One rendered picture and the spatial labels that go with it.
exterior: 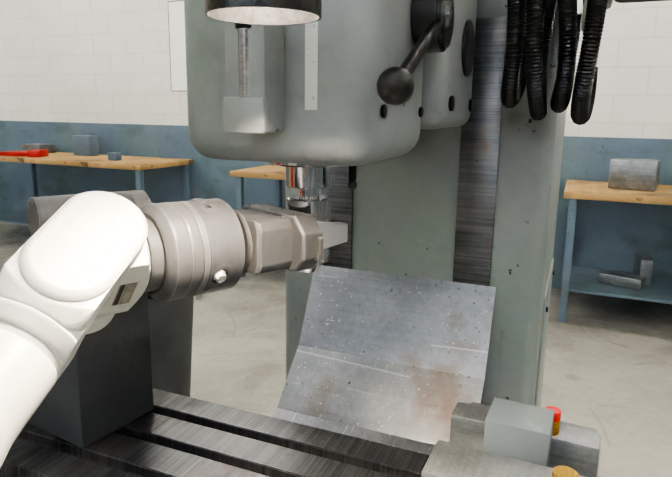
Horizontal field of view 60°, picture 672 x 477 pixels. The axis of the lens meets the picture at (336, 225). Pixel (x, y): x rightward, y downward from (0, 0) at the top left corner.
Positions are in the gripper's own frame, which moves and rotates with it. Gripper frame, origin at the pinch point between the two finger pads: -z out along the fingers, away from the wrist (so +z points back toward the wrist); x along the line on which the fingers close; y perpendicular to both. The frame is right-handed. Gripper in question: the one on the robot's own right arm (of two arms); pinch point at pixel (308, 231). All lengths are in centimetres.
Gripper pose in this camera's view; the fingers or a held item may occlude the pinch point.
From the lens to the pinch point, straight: 62.8
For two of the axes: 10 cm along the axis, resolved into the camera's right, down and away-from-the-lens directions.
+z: -7.4, 1.0, -6.6
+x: -6.7, -1.5, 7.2
